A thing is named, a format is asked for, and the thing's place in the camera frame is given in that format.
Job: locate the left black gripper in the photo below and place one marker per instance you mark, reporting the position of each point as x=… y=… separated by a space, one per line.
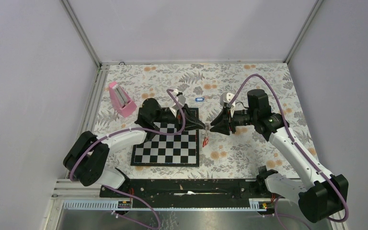
x=190 y=123

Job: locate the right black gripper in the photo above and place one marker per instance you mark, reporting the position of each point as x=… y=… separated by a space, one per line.
x=221 y=123

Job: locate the keyring with red fob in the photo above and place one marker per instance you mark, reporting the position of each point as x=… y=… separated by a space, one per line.
x=205 y=133

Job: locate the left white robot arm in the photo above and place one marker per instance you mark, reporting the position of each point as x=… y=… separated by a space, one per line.
x=87 y=158

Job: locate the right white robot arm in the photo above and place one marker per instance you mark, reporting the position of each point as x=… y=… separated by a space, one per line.
x=320 y=193

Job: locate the blue key tag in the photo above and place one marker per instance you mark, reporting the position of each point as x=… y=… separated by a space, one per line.
x=199 y=99

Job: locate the black white chessboard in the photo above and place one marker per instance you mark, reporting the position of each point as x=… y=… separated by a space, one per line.
x=171 y=151

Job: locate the pink metronome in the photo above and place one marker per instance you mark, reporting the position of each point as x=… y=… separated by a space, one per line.
x=120 y=100

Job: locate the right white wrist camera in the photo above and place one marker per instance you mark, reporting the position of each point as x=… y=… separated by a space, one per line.
x=227 y=103

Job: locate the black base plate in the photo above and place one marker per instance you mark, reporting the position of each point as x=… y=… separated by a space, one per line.
x=198 y=193

